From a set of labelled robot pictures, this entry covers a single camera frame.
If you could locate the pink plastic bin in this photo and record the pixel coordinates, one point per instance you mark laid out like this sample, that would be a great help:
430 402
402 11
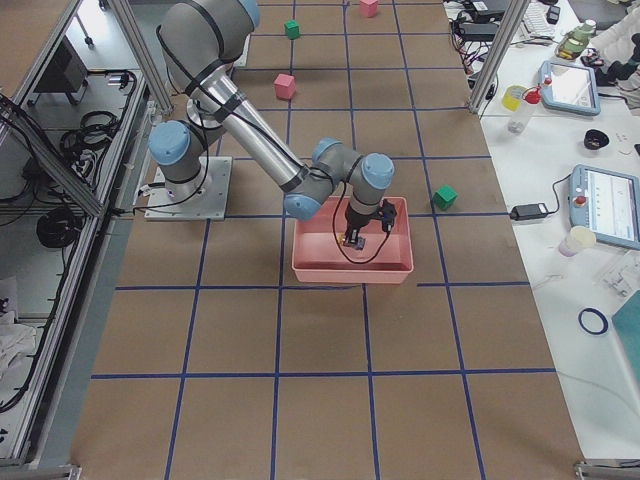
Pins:
386 258

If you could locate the green cube by bin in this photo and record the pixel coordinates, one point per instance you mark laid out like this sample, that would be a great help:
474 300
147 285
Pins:
444 197

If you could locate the yellow push button switch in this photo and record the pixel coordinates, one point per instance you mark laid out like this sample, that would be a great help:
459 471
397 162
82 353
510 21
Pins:
355 246

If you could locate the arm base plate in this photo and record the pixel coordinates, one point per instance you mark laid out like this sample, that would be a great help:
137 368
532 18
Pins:
241 61
204 197

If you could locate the black power adapter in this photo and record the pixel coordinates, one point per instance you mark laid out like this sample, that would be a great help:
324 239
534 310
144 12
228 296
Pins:
524 212

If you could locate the white paper cup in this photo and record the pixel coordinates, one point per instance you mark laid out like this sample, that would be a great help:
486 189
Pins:
578 239

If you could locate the pink cube far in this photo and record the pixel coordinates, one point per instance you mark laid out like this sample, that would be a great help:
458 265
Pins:
368 8

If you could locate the yellow tape roll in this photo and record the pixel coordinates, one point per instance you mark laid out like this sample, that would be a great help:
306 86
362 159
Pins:
512 97

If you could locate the green cube far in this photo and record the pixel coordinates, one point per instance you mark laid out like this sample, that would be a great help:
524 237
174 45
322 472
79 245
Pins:
292 29

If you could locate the far teach pendant tablet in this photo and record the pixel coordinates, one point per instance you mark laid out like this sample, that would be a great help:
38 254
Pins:
571 88

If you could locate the near teach pendant tablet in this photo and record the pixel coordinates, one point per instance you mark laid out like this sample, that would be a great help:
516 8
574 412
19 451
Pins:
607 203

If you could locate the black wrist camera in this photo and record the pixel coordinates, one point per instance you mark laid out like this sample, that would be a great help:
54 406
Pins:
387 214

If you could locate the teach pendant tablet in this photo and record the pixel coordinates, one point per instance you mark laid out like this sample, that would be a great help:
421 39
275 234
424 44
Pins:
607 203
571 88

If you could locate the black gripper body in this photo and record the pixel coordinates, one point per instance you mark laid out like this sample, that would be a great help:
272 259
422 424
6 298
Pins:
357 220

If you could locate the black bowl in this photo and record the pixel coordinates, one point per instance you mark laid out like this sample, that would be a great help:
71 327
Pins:
595 139

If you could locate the aluminium frame post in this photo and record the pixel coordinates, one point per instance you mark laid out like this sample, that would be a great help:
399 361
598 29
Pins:
506 31

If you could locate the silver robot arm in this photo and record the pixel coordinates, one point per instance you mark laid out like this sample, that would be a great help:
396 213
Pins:
199 39

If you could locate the pink cube near base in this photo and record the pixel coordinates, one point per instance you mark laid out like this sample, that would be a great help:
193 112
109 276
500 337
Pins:
284 86

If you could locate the red cap squeeze bottle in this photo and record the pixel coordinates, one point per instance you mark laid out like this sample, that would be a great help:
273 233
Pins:
529 101

